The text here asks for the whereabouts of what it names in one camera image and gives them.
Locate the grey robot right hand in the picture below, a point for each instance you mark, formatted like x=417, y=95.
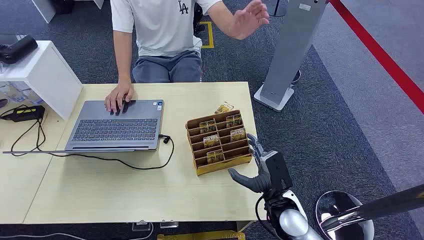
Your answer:
x=275, y=169

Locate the person's right hand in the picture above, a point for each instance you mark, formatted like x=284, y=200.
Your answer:
x=119, y=96

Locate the person's left hand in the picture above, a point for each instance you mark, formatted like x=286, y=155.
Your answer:
x=248, y=20

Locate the golden hotel key card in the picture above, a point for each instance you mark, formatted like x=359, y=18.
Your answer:
x=234, y=120
x=238, y=134
x=224, y=108
x=211, y=141
x=215, y=156
x=208, y=127

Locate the person's right forearm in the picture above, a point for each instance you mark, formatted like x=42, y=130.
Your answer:
x=122, y=59

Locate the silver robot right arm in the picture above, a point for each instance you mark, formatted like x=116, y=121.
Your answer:
x=293, y=223

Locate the person's left forearm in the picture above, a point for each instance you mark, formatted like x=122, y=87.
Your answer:
x=220, y=15

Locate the wooden card holder rack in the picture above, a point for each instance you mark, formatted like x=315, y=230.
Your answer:
x=218, y=167

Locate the person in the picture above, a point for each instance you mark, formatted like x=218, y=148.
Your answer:
x=162, y=30

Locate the grey round stand base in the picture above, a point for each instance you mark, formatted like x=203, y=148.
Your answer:
x=276, y=8

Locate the grey laptop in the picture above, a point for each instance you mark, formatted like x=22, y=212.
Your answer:
x=116, y=129

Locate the yellow floor tape marking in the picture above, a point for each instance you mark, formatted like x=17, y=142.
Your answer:
x=198, y=236
x=210, y=34

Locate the black office chair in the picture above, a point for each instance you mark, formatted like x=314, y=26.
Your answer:
x=198, y=16

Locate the white desk shelf box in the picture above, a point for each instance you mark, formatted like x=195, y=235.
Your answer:
x=43, y=73

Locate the black power adapter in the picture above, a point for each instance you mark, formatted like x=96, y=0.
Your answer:
x=24, y=113

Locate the clear plastic container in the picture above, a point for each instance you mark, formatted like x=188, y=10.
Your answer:
x=20, y=92

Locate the black handheld device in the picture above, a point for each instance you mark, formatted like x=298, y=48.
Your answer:
x=16, y=49

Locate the white furniture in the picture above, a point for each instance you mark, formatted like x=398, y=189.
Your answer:
x=46, y=8

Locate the red barrier belt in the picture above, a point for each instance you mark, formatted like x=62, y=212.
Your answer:
x=381, y=56

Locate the grey metal bracket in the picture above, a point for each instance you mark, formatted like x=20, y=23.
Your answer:
x=140, y=227
x=169, y=225

